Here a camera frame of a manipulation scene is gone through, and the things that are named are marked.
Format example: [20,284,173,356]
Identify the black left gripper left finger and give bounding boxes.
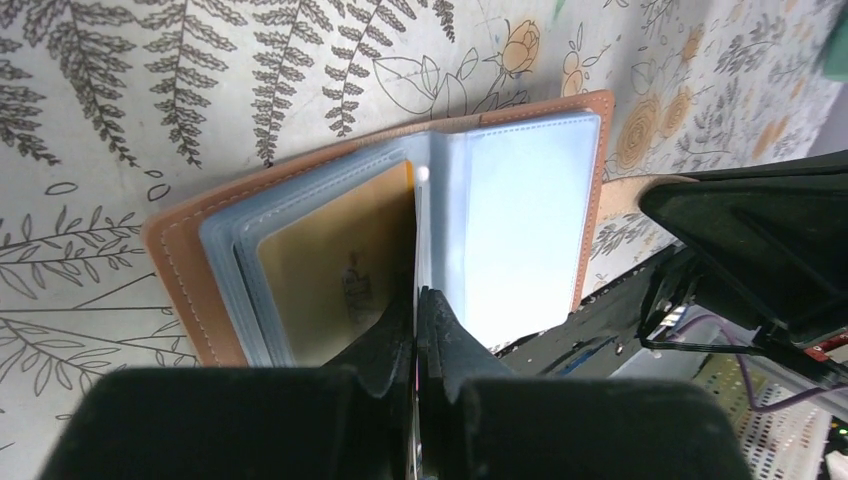
[41,294,413,479]

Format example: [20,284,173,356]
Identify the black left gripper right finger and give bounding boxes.
[417,288,750,479]

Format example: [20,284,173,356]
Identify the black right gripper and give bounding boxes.
[639,151,847,388]

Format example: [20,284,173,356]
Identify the gold credit card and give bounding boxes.
[257,162,416,367]

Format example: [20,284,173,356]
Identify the mint green cylindrical tube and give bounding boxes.
[820,11,847,83]

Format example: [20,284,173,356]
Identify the floral patterned table mat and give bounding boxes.
[1,1,847,479]

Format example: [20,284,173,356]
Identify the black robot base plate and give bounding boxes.
[496,245,684,378]

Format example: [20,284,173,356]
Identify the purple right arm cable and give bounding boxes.
[669,313,848,415]

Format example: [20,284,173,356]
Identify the perforated metal cable tray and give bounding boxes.
[693,355,831,479]

